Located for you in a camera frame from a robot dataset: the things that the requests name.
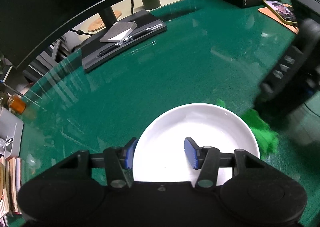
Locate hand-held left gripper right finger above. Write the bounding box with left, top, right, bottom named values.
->
left=184, top=137, right=267, bottom=189

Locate smartphone in yellow case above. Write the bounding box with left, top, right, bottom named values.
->
left=264, top=0, right=298, bottom=23

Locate cork mouse pad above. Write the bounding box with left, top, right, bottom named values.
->
left=258, top=3, right=300, bottom=34

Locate grey monitor stand base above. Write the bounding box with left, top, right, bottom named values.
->
left=81, top=9, right=167, bottom=72

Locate grey notepad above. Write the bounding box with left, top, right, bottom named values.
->
left=99, top=21, right=137, bottom=43

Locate black pen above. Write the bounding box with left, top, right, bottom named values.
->
left=99, top=26, right=154, bottom=57

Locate green cleaning cloth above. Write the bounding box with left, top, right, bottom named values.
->
left=216, top=99, right=279, bottom=160

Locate black monitor cable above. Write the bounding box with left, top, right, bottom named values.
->
left=70, top=29, right=100, bottom=36

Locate white bowl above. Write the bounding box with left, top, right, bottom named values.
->
left=132, top=103, right=261, bottom=185

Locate orange jar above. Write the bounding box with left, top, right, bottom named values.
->
left=7, top=94, right=27, bottom=115

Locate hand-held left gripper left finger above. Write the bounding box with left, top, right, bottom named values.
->
left=59, top=138, right=137, bottom=189

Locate stack of books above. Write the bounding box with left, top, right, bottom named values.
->
left=0, top=156, right=23, bottom=215

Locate round wooden coaster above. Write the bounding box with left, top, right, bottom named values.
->
left=87, top=11, right=123, bottom=33

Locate grey desk organizer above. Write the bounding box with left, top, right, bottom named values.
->
left=0, top=107, right=24, bottom=157

